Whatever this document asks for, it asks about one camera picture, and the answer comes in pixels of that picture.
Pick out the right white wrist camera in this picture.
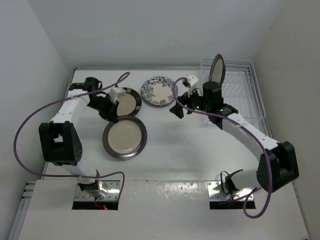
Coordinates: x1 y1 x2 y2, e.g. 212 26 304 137
182 74 199 89

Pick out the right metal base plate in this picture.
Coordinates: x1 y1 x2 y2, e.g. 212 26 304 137
206 180 253 202

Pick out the blue floral plate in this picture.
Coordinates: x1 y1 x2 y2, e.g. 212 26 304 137
141 76 178 107

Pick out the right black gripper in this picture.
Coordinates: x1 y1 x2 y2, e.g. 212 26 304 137
170 84 211 119

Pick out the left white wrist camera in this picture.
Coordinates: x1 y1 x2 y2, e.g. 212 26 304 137
108 87 126 103

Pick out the metal base plate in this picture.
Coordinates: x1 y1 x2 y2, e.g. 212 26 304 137
206 180 253 202
74 180 120 202

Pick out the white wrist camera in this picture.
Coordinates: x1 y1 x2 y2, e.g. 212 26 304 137
182 74 199 89
108 87 126 103

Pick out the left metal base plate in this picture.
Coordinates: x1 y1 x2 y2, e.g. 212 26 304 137
74 180 120 202

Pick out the dark rim plate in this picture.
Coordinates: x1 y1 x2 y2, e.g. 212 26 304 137
208 54 226 87
102 115 148 161

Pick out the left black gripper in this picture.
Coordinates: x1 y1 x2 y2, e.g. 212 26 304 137
87 95 119 123

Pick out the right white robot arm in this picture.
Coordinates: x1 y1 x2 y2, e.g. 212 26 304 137
170 76 299 195

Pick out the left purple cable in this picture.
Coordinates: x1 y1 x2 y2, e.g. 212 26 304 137
13 71 131 201

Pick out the white wire dish rack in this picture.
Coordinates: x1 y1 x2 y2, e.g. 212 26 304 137
199 58 267 128

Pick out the brown striped rim plate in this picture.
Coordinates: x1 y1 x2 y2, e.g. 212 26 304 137
117 87 142 116

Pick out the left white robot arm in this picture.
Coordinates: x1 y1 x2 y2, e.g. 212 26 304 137
38 77 126 200

